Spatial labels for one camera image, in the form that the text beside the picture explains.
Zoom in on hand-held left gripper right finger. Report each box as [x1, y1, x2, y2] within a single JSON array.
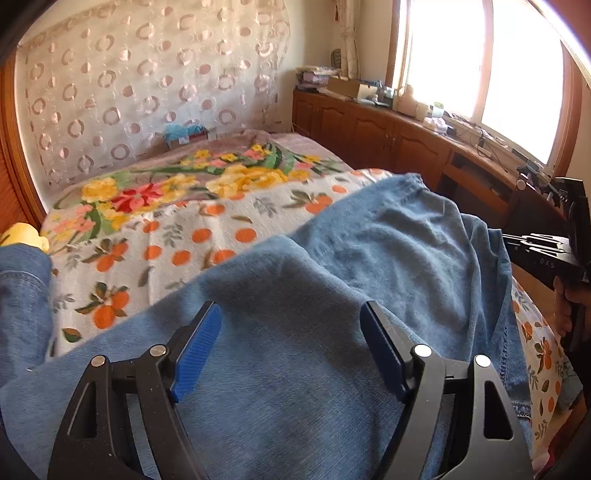
[[360, 301, 532, 480]]

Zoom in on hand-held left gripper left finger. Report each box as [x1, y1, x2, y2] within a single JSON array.
[[46, 301, 222, 480]]

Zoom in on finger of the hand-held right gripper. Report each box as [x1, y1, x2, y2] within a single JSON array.
[[505, 244, 572, 254], [502, 233, 568, 245]]

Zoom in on blue denim pants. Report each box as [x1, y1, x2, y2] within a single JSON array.
[[0, 244, 54, 370], [0, 173, 534, 480]]

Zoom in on person's right hand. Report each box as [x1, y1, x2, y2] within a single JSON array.
[[554, 279, 575, 340]]

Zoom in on orange fruit print blanket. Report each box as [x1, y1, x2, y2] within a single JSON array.
[[46, 168, 573, 444]]

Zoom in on floral blanket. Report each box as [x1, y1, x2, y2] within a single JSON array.
[[41, 129, 356, 259]]

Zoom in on window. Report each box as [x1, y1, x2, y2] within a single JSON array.
[[385, 0, 583, 169]]

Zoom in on white plastic jug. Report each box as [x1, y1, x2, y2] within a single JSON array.
[[392, 84, 416, 114]]

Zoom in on wooden cabinet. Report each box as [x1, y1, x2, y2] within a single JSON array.
[[292, 89, 573, 232]]

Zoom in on blue item at bed head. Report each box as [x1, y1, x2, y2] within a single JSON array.
[[166, 131, 208, 149]]

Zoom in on yellow plush toy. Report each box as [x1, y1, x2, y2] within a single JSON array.
[[0, 222, 49, 252]]

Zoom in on blue fluffy item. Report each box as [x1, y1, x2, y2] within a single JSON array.
[[165, 121, 204, 139]]

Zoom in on open cardboard box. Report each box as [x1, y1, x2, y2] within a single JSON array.
[[327, 78, 361, 100]]

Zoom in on stack of papers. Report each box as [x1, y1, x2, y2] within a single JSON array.
[[295, 66, 340, 90]]

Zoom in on beige window curtain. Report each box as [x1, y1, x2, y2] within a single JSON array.
[[335, 0, 363, 79]]

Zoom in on circle pattern sheer curtain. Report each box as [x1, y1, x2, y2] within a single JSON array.
[[16, 0, 291, 199]]

